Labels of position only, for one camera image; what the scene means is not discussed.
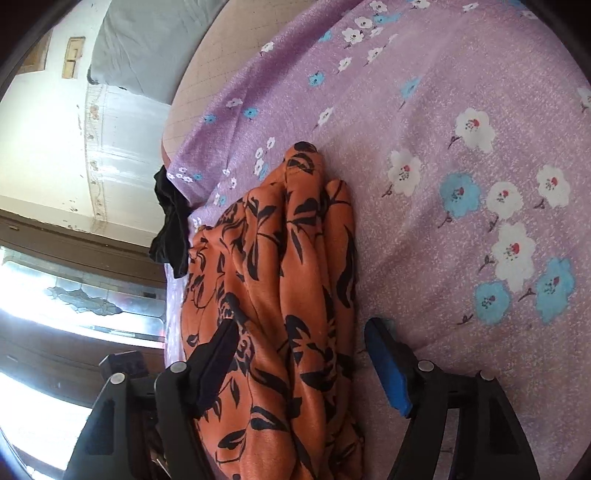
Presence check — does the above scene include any grey cloth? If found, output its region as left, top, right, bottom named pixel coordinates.
left=88, top=0, right=232, bottom=107

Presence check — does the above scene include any beige mattress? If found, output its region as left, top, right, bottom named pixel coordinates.
left=161, top=0, right=370, bottom=164

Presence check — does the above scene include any brown wall frame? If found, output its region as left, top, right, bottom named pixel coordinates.
left=62, top=37, right=87, bottom=80
left=16, top=32, right=52, bottom=75

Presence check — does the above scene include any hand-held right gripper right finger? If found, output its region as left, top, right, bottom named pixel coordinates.
left=364, top=316, right=541, bottom=480

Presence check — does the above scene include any black cloth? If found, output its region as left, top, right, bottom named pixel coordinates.
left=148, top=164, right=192, bottom=280

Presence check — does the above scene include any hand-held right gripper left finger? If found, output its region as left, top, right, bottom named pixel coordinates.
left=62, top=318, right=238, bottom=480

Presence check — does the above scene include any purple floral bedsheet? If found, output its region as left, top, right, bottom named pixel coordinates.
left=161, top=0, right=591, bottom=480

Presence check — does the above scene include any window with patterned glass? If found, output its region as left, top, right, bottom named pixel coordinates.
left=0, top=244, right=168, bottom=467

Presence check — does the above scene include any orange black floral garment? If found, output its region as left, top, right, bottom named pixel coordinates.
left=180, top=141, right=368, bottom=480

